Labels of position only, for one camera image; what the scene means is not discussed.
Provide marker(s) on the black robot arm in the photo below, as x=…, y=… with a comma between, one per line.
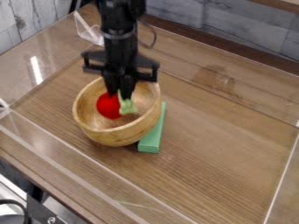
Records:
x=119, y=16

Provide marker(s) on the red strawberry toy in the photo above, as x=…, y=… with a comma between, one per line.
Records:
x=113, y=107

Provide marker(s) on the black metal table bracket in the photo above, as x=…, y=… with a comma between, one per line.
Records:
x=40, y=215

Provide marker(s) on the green rectangular block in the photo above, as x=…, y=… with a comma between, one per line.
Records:
x=149, y=142

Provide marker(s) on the clear acrylic corner bracket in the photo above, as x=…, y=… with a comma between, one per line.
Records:
x=88, y=32

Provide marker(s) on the wooden bowl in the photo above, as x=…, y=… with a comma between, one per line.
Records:
x=127, y=129

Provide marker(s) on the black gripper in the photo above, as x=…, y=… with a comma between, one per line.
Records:
x=140, y=66

